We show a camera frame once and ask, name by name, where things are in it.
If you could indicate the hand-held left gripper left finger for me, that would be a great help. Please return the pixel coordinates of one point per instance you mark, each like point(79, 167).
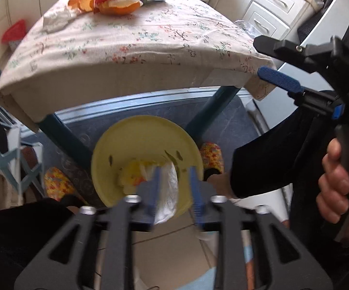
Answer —
point(154, 199)

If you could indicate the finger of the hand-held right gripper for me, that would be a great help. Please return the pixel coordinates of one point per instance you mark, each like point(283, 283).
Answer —
point(280, 78)
point(280, 48)

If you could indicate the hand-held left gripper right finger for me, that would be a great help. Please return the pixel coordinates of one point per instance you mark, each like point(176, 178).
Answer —
point(195, 193)

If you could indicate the white plastic wrapper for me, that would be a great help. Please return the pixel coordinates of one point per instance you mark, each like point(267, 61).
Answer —
point(169, 187)

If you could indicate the yellow plastic bin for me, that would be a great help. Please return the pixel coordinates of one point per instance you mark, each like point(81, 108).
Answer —
point(126, 139)

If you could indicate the large orange peel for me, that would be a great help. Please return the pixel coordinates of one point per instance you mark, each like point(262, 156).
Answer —
point(120, 10)

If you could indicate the person's right hand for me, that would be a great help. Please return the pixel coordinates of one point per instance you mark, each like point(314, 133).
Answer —
point(331, 187)

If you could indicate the crumpled yellow wrapper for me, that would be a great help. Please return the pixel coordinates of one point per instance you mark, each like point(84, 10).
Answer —
point(130, 175)

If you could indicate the clear plastic bag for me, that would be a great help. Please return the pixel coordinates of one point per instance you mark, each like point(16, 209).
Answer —
point(248, 27)

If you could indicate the colourful crocheted slipper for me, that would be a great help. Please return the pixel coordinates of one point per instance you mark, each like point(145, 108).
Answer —
point(212, 157)
point(58, 184)

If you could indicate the black mat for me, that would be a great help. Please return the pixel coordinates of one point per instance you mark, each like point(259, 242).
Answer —
point(312, 21)

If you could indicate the white drawer cabinet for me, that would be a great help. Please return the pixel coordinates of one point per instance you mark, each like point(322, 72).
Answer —
point(271, 3)

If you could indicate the dark blue rug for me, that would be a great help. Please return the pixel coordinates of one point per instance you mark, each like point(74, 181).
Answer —
point(222, 120)

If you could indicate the person's right leg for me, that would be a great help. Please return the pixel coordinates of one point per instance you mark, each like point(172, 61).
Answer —
point(268, 169)

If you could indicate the person's leg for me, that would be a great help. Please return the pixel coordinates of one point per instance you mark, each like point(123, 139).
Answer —
point(268, 169)
point(11, 241)

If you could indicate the person's left leg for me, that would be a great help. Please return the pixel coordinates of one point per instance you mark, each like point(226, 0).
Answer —
point(11, 241)

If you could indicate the floral tablecloth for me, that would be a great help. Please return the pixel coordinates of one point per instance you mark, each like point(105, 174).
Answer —
point(126, 45)

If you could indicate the white rack with blue braces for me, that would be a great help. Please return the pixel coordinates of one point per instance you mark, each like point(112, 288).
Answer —
point(2, 160)

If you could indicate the small orange peel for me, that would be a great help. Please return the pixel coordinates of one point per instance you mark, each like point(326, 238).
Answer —
point(84, 5)

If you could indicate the crumpled white tissue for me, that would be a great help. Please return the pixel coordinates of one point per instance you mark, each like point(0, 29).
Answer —
point(56, 21)

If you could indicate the waste basket with red liner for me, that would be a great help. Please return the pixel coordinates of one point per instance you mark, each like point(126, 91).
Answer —
point(14, 33)

